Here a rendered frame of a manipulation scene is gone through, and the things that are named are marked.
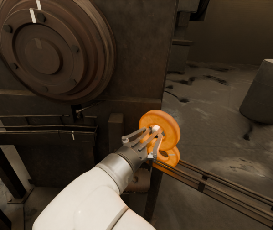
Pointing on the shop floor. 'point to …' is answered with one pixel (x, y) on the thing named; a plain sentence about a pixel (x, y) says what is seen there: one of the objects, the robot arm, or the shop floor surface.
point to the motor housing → (143, 187)
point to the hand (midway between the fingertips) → (158, 127)
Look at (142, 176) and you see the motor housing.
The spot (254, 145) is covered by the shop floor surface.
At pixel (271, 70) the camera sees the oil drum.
